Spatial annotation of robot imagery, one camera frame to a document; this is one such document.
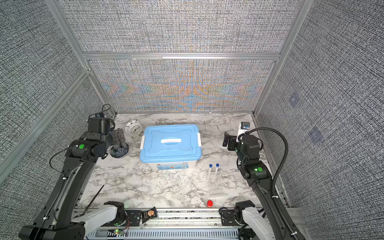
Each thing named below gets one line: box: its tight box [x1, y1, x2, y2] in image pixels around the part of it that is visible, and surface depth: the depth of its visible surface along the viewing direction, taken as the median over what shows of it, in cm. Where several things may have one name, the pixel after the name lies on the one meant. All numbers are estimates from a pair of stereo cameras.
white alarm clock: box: [125, 119, 143, 139], surface depth 103 cm
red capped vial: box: [206, 200, 214, 208], surface depth 78 cm
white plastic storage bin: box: [148, 162, 198, 170], surface depth 85 cm
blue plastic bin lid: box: [139, 124, 202, 163], surface depth 83 cm
